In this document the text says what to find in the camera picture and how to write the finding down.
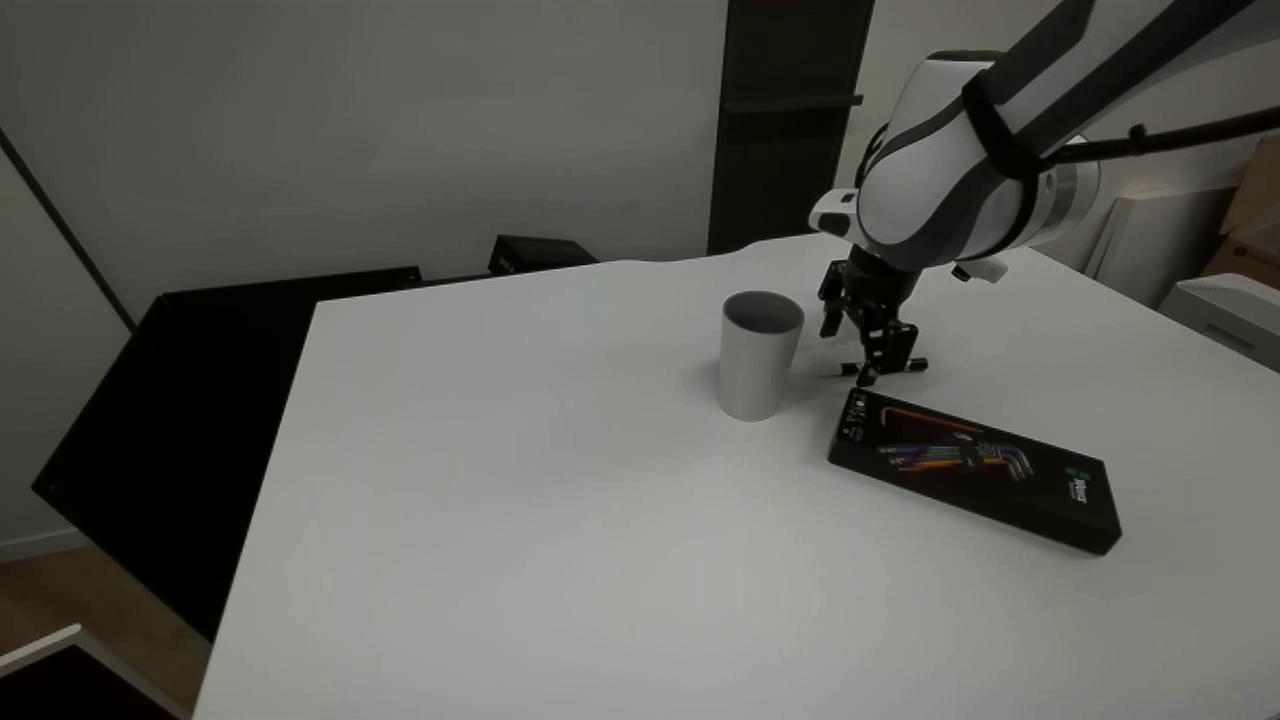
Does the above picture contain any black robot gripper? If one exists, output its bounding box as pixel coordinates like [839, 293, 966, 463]
[816, 248, 928, 390]

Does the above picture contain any white mug with logo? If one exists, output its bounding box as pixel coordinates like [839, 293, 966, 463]
[712, 290, 809, 423]

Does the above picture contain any black box with colourful print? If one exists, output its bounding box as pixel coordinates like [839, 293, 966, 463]
[825, 390, 1127, 559]

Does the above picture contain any white cabinet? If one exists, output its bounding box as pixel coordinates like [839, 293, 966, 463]
[1080, 184, 1239, 313]

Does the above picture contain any white flat box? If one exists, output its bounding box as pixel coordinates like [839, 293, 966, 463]
[1157, 269, 1280, 376]

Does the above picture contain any brown cardboard box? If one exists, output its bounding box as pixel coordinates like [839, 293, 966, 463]
[1199, 128, 1280, 293]

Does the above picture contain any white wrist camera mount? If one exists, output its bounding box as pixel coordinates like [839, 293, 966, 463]
[803, 184, 867, 244]

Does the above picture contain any dark vertical wall pillar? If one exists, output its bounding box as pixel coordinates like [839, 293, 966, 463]
[704, 0, 880, 261]

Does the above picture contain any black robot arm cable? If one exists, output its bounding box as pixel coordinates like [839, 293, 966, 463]
[1037, 101, 1280, 174]

